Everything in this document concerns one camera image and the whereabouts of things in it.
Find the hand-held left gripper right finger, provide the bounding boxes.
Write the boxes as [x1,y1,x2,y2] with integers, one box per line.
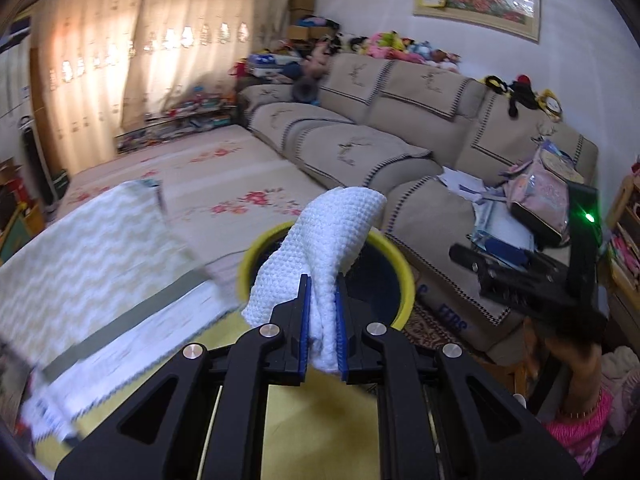
[334,275,583,480]

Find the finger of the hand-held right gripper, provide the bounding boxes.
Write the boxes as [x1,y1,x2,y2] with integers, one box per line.
[470,237,540,268]
[449,243,507,285]

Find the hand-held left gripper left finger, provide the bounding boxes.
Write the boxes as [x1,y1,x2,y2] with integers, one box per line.
[54,272,313,480]

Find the black bin with yellow rim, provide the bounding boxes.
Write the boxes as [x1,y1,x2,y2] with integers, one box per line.
[239,222,417,331]

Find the white knitted cloth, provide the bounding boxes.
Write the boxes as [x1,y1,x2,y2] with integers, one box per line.
[241,186,388,373]

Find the person's right forearm pink sleeve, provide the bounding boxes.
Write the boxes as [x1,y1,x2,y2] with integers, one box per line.
[542,390,618,472]

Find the person's right hand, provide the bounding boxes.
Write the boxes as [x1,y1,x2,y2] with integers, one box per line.
[544,332,603,413]

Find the loose papers on sofa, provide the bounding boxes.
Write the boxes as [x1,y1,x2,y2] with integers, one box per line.
[437,167,538,261]

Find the wooden shelf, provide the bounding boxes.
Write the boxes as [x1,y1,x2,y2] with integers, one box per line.
[602,160,640,331]

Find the pink transparent bag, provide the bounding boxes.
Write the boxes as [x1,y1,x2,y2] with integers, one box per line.
[502,142,586,248]

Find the yellow plush toy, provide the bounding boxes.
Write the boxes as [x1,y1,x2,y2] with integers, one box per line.
[537,89,564,122]

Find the black plush toy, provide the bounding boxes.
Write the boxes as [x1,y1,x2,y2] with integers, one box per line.
[482,75,541,119]

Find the beige sofa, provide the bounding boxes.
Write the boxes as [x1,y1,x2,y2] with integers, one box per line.
[237,52,601,356]

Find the floral beige rug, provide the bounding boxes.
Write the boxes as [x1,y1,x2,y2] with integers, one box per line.
[60,125,331,271]

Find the pile of plush toys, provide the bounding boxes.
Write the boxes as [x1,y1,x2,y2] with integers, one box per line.
[295,15,463,75]

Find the grey round cushion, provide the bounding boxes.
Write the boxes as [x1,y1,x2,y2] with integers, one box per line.
[292,80,321,104]

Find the low glass shelf with toys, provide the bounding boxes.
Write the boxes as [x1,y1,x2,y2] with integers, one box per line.
[115,95,238,156]

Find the small green box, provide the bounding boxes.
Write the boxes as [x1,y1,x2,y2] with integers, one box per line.
[50,170,72,202]

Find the stacked cardboard boxes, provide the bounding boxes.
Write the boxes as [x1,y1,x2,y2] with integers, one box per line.
[289,0,316,41]

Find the cream embroidered curtains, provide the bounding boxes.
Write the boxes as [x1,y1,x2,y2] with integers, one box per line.
[30,0,301,171]

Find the black and white tower fan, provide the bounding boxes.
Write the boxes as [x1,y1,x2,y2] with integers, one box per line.
[19,116,57,211]

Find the cardboard boxes on cabinet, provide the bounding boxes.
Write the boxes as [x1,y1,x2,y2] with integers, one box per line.
[0,160,32,213]

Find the white standing air conditioner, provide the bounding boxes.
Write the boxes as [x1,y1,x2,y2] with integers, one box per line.
[0,35,35,123]

